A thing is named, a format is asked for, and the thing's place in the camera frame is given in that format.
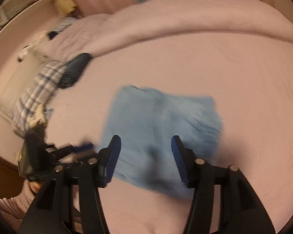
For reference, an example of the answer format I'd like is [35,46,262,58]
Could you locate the light blue denim pants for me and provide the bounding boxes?
[100,86,222,200]

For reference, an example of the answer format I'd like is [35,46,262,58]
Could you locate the person left hand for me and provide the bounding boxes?
[29,181,43,194]

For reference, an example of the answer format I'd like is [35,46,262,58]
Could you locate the plaid pillow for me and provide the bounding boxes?
[11,61,67,137]

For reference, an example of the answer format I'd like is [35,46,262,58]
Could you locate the dark folded garment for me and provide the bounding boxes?
[57,53,93,89]

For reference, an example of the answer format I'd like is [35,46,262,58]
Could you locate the white plush toy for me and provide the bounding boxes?
[17,31,49,62]

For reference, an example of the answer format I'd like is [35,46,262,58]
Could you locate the checkered blue pillow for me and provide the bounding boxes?
[47,17,78,40]

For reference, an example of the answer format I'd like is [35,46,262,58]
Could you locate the yellow tassel fringe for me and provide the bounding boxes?
[54,0,76,17]

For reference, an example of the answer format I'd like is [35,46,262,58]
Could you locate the pink duvet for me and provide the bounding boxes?
[46,0,293,61]

